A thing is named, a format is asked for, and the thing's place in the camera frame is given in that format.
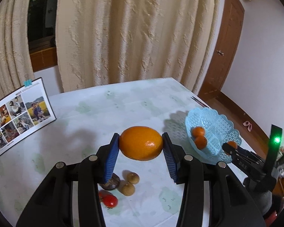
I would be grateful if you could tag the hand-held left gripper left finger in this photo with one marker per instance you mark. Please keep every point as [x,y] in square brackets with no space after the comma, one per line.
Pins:
[110,160]

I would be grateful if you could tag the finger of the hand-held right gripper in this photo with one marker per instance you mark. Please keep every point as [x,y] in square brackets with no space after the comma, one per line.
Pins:
[237,158]
[250,157]

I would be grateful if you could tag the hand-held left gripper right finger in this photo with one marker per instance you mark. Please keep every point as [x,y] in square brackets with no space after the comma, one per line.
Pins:
[170,160]

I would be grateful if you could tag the small orange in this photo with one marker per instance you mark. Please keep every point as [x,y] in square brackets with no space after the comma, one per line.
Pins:
[197,132]
[200,143]
[232,144]

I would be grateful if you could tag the dark brown passion fruit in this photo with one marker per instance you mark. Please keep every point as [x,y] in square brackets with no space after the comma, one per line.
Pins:
[114,183]

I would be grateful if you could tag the brown longan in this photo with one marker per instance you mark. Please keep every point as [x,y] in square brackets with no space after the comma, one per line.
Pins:
[133,177]
[127,189]

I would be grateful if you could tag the large orange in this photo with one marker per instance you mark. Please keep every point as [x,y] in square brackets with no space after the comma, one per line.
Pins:
[139,143]

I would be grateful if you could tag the red cherry tomato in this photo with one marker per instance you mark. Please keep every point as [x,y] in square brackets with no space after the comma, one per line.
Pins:
[110,201]
[100,195]

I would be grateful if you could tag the light blue lattice basket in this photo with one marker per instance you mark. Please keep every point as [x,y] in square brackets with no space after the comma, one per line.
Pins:
[210,123]

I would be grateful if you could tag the person's right hand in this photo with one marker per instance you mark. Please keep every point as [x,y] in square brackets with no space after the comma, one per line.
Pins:
[264,203]

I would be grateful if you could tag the pink slippers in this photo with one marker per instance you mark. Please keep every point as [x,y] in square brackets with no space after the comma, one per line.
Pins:
[248,125]

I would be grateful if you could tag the white green patterned tablecloth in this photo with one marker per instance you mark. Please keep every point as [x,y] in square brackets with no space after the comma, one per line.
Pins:
[108,108]

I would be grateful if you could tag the photo desk calendar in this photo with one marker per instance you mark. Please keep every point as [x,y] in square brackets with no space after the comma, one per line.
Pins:
[21,113]

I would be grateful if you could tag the metal door knob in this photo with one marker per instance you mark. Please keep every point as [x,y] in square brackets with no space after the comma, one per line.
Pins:
[219,52]

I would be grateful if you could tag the teal binder clip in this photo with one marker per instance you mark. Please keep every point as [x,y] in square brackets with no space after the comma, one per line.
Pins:
[27,82]

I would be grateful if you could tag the brown wooden door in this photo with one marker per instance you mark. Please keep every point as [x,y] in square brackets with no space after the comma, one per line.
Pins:
[224,40]

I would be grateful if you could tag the wooden window sill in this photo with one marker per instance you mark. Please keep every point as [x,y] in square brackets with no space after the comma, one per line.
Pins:
[43,59]

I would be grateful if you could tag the wide beige curtain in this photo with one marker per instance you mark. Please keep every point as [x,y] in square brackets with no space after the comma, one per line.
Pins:
[132,33]

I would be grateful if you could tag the narrow beige curtain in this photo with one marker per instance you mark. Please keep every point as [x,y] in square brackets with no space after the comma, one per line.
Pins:
[9,52]

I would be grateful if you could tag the dark window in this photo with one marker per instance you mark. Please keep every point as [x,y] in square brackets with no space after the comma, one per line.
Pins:
[41,11]

